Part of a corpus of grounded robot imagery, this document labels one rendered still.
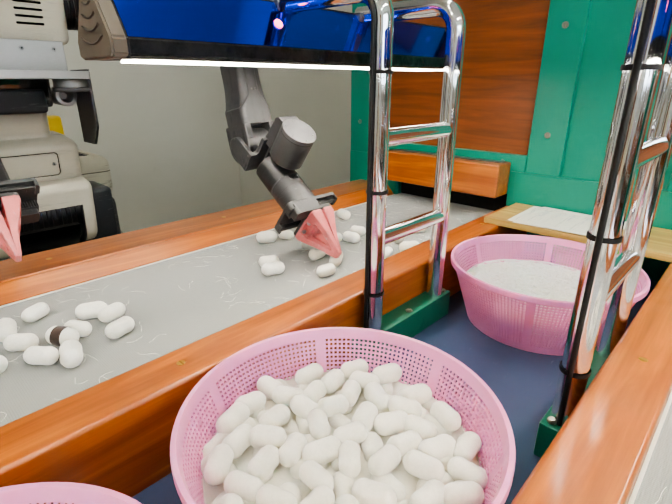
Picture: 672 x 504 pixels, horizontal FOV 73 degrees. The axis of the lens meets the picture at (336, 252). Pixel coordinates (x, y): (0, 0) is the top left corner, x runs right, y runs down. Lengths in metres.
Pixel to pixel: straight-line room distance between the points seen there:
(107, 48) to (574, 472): 0.51
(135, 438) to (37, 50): 0.93
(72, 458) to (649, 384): 0.49
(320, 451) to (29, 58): 1.02
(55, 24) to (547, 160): 1.08
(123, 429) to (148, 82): 2.54
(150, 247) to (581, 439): 0.66
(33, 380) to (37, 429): 0.12
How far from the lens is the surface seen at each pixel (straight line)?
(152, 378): 0.46
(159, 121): 2.89
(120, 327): 0.58
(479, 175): 1.02
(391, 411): 0.43
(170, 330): 0.59
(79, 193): 1.23
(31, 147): 1.23
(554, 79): 1.02
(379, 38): 0.51
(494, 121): 1.07
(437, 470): 0.39
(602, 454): 0.41
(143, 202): 2.89
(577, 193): 1.01
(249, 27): 0.57
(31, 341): 0.60
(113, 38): 0.48
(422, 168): 1.08
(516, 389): 0.61
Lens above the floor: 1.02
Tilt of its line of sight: 21 degrees down
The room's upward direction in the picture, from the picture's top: straight up
